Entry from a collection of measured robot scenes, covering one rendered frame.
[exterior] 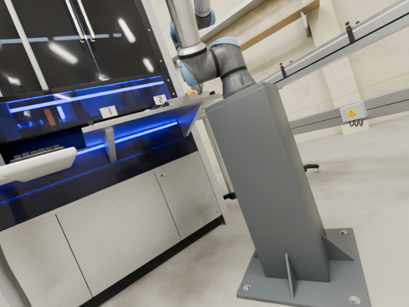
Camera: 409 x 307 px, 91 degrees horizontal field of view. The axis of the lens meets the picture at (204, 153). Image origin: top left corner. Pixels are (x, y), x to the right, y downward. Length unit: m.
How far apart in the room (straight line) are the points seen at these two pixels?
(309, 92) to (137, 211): 3.16
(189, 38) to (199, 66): 0.10
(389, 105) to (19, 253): 2.05
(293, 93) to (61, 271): 3.55
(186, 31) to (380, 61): 3.25
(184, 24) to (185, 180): 0.94
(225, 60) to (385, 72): 3.14
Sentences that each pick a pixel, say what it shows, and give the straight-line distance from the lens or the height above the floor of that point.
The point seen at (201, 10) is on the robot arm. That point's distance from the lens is 1.08.
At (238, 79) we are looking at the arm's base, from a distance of 0.84.
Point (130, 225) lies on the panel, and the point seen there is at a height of 0.34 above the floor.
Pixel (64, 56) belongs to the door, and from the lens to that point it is 1.48.
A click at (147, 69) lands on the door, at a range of 1.52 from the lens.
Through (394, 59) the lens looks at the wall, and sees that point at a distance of 3.84.
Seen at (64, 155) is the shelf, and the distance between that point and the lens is 0.79.
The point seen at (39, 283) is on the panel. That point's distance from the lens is 1.41.
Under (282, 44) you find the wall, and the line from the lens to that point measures 3.86.
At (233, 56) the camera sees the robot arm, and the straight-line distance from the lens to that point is 0.87.
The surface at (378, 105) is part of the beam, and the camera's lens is 1.55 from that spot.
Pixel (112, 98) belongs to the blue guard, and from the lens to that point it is 1.38.
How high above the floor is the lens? 0.68
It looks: 5 degrees down
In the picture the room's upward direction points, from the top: 21 degrees counter-clockwise
